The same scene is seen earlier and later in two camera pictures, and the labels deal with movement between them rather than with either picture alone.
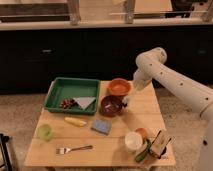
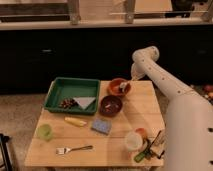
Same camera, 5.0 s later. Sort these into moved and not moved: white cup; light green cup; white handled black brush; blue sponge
Moved: white handled black brush
Not moved: light green cup; white cup; blue sponge
